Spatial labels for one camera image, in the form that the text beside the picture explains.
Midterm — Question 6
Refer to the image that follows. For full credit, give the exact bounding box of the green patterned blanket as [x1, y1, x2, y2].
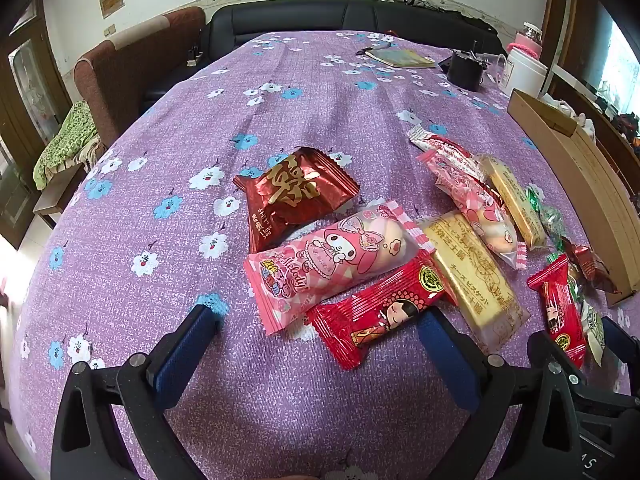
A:
[32, 100, 99, 191]

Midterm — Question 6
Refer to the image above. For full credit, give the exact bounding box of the small dark red candy packet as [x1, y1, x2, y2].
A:
[562, 240, 618, 293]

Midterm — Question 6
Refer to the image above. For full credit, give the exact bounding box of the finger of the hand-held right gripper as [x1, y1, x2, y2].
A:
[527, 331, 588, 386]
[600, 316, 640, 366]

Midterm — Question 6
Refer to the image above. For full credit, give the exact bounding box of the yellow green notebook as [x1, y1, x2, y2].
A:
[365, 49, 437, 69]

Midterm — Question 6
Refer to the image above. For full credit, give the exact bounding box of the brown armchair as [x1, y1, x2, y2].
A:
[74, 6, 206, 148]

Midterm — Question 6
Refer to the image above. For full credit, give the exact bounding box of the pink cartoon snack packet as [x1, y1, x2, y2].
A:
[243, 201, 438, 337]
[425, 150, 528, 270]

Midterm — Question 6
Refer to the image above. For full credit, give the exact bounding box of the green white snack packet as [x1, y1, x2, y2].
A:
[580, 300, 607, 366]

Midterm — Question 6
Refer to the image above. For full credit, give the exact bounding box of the black leather sofa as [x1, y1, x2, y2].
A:
[200, 0, 507, 63]

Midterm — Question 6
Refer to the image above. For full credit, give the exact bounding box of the red cartoon girl snack packet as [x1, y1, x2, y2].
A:
[527, 255, 587, 368]
[306, 250, 458, 372]

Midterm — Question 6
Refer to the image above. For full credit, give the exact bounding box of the pink sleeved bottle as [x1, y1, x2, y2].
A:
[507, 22, 546, 58]

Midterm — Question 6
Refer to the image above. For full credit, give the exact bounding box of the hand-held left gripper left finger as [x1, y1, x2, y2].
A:
[50, 304, 222, 480]

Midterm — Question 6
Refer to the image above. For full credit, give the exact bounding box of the wooden sideboard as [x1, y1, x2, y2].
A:
[550, 72, 640, 196]

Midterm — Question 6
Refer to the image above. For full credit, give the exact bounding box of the wooden framed window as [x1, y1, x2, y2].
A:
[542, 0, 640, 111]

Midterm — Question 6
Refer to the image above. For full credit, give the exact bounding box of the dark red foil snack packet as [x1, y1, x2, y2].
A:
[233, 146, 361, 254]

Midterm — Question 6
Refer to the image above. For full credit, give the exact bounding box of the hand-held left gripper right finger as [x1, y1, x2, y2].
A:
[418, 304, 587, 480]

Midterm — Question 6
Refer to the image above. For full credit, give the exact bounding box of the clear plastic cup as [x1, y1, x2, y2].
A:
[482, 55, 511, 87]

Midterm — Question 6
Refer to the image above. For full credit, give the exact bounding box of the yellow biscuit packet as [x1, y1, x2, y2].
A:
[417, 211, 531, 353]
[477, 155, 548, 251]

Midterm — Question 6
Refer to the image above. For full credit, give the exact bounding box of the white jar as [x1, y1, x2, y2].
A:
[505, 50, 544, 98]

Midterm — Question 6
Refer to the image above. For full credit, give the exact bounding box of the dark clutter pile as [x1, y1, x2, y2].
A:
[595, 85, 640, 137]

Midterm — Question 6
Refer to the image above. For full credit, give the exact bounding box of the white cloth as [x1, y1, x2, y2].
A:
[542, 99, 597, 137]

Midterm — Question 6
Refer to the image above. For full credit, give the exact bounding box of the cardboard box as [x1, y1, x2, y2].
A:
[507, 88, 637, 308]

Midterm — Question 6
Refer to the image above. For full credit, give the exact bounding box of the purple floral tablecloth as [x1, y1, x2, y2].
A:
[10, 30, 640, 480]

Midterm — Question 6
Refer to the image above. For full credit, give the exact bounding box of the wooden glass door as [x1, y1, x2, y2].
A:
[0, 0, 72, 251]

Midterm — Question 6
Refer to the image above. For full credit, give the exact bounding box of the white red-striped snack packet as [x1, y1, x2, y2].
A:
[407, 126, 486, 181]

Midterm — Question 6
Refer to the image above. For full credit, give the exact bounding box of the black cup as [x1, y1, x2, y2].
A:
[446, 42, 488, 92]

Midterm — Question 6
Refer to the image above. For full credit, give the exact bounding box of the wooden stool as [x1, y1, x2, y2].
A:
[32, 162, 89, 229]

